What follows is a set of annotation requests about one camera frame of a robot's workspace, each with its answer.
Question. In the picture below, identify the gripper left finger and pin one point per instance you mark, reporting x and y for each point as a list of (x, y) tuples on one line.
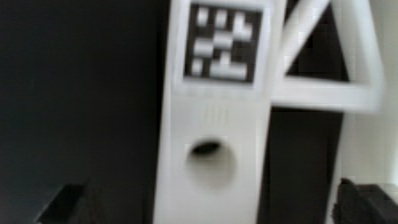
[(61, 207)]

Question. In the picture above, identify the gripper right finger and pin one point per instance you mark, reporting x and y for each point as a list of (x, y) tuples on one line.
[(365, 205)]

